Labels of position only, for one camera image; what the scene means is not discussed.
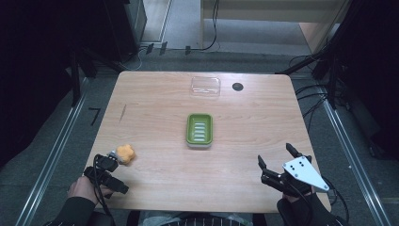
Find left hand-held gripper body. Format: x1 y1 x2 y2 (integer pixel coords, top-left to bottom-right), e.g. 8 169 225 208
83 153 130 196

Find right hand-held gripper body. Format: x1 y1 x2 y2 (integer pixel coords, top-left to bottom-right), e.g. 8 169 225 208
260 155 330 199

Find person's left hand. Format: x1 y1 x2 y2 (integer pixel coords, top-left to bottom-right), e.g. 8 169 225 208
67 175 115 205

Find person's right hand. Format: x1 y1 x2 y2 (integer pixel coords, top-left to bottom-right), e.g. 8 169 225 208
280 186 316 205

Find green soap dish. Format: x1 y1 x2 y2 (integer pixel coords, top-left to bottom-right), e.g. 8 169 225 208
185 113 214 149

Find black metal stand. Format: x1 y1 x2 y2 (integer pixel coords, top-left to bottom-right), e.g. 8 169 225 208
69 51 83 108

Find clear plastic lid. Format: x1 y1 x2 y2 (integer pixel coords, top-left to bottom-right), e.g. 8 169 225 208
190 75 222 98

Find dark cabinet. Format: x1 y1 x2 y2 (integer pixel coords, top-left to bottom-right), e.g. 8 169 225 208
103 0 148 62

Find light wooden furniture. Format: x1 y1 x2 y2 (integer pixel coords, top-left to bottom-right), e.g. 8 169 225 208
199 0 353 55

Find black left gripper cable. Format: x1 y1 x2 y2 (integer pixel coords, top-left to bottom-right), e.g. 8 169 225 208
92 155 113 218

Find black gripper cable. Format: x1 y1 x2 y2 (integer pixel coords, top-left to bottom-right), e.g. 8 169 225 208
322 176 350 224
92 155 113 218

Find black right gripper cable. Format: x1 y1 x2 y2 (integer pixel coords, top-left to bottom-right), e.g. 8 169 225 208
322 176 350 224

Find black floor cables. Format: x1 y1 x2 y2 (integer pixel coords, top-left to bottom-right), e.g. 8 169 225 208
294 83 331 133

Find aluminium floor rail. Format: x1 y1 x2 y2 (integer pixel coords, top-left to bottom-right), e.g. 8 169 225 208
14 77 89 226
321 99 393 226

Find black hanging cable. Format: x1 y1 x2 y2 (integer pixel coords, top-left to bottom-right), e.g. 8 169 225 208
187 0 221 53

